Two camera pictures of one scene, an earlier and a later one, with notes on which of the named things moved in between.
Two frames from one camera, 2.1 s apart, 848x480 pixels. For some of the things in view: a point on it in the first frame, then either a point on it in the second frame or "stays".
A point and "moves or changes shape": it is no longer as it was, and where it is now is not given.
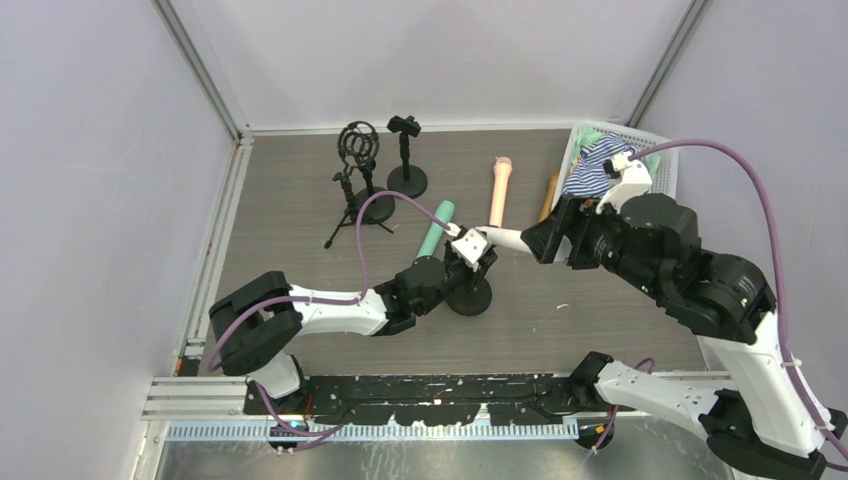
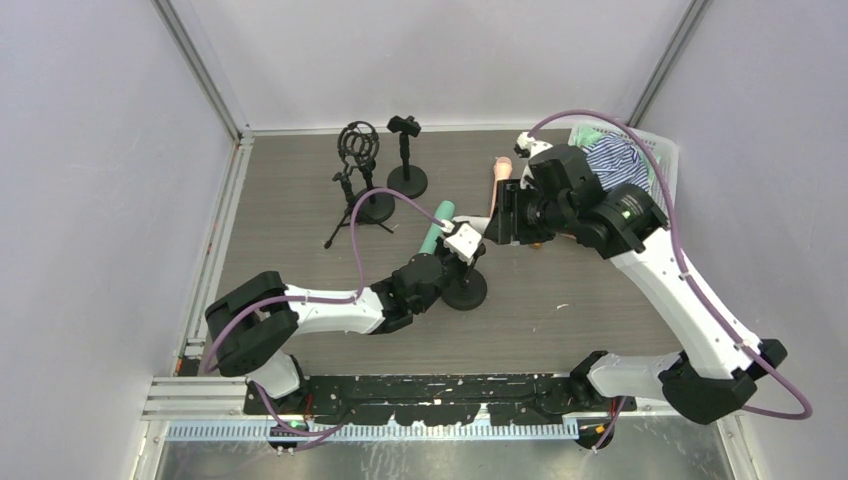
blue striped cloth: x=588 y=178 stays
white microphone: x=505 y=237 moves or changes shape
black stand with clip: x=406 y=178 stays
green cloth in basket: x=587 y=135 stays
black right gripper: x=553 y=232 -> x=505 y=213
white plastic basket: x=646 y=143 stays
